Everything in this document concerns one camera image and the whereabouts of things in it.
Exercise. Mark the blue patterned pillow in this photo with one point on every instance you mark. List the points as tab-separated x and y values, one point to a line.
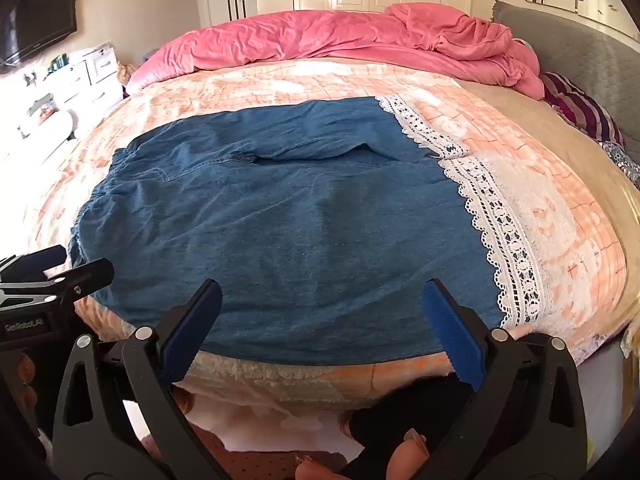
622	160

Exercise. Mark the blue denim lace-trimmed pants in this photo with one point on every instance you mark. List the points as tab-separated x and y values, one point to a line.
300	235

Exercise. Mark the grey quilted headboard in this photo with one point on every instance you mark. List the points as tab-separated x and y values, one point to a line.
590	50

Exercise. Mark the dotted maroon clothing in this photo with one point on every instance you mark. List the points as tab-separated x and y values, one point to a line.
240	465

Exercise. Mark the person's right hand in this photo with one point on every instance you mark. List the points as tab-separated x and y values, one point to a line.
410	452

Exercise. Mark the black flat television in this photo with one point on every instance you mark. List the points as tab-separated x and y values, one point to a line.
40	25

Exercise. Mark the white dresser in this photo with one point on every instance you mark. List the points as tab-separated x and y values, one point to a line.
75	80

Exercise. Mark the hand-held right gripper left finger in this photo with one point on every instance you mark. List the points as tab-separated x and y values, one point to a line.
192	330

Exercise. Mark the pink duvet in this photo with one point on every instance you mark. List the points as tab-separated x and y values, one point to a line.
310	35

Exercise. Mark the purple striped pillow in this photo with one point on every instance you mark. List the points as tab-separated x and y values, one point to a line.
582	110

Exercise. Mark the orange printed fleece blanket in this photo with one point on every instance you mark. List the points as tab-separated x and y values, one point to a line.
550	170

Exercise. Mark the person's left hand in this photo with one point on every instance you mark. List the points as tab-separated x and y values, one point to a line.
26	375

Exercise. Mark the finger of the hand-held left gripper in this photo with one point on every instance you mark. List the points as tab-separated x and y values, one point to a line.
47	257
85	277

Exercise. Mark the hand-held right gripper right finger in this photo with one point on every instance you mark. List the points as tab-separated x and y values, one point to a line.
452	330

